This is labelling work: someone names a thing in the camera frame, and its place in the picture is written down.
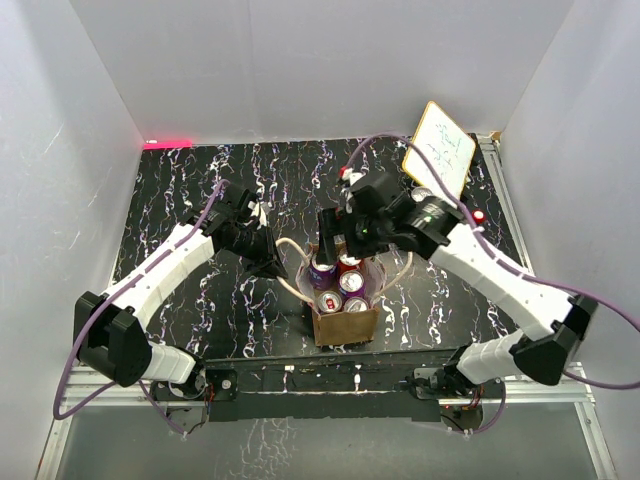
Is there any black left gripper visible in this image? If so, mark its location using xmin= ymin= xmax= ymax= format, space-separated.
xmin=224 ymin=223 xmax=288 ymax=281

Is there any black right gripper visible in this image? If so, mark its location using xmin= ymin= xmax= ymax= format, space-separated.
xmin=317 ymin=204 xmax=393 ymax=265

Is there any purple Fanta grape can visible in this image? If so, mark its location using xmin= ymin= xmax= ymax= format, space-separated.
xmin=309 ymin=254 xmax=337 ymax=291

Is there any red-tab silver top can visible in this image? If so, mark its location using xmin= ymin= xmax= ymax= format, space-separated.
xmin=317 ymin=290 xmax=343 ymax=314

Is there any black yellow soda can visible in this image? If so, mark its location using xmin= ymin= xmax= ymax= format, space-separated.
xmin=411 ymin=186 xmax=437 ymax=203

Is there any watermelon print canvas bag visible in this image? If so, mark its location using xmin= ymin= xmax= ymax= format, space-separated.
xmin=276 ymin=237 xmax=413 ymax=347

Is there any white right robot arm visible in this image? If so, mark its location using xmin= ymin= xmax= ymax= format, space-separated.
xmin=317 ymin=168 xmax=597 ymax=397

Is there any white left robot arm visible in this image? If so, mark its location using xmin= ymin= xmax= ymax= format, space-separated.
xmin=73 ymin=181 xmax=287 ymax=399

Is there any red coca-cola can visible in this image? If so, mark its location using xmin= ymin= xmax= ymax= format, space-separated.
xmin=338 ymin=252 xmax=362 ymax=275
xmin=343 ymin=297 xmax=369 ymax=313

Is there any pink tape strip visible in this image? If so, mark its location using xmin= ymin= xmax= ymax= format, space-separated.
xmin=143 ymin=140 xmax=193 ymax=151

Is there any small whiteboard wooden frame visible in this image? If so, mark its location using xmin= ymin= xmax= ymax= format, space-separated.
xmin=402 ymin=101 xmax=476 ymax=201

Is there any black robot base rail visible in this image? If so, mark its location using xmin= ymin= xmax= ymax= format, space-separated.
xmin=151 ymin=349 xmax=505 ymax=422

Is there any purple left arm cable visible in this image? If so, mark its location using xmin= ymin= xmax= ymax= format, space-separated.
xmin=52 ymin=179 xmax=231 ymax=441

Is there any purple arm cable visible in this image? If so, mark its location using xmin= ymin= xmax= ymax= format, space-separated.
xmin=52 ymin=179 xmax=231 ymax=441
xmin=344 ymin=132 xmax=640 ymax=436

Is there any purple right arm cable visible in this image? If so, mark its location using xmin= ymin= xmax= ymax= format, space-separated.
xmin=344 ymin=132 xmax=640 ymax=436

